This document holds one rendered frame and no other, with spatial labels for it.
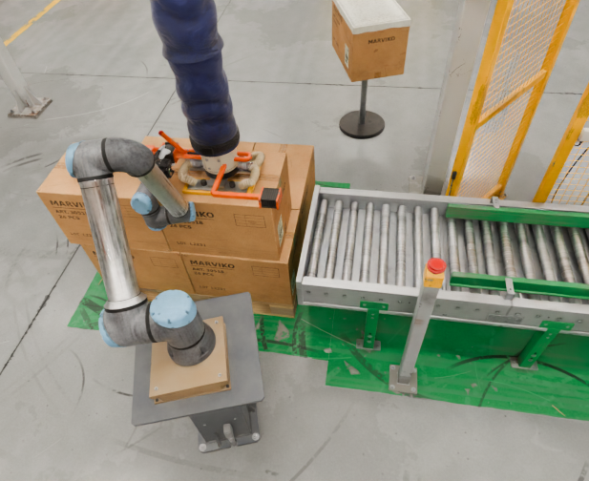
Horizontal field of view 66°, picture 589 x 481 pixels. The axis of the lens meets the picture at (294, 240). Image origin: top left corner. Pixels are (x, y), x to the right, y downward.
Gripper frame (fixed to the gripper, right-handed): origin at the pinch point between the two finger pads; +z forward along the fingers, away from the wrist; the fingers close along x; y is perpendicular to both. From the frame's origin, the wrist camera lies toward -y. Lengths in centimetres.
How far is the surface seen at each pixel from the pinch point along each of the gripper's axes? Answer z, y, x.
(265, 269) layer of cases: -20, 48, -60
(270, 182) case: -3, 52, -12
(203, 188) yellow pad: -12.1, 21.2, -10.3
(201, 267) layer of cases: -20, 11, -64
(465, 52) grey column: 94, 145, 5
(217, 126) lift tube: -8.3, 33.3, 23.0
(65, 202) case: -21, -51, -19
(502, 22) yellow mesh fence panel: 39, 146, 47
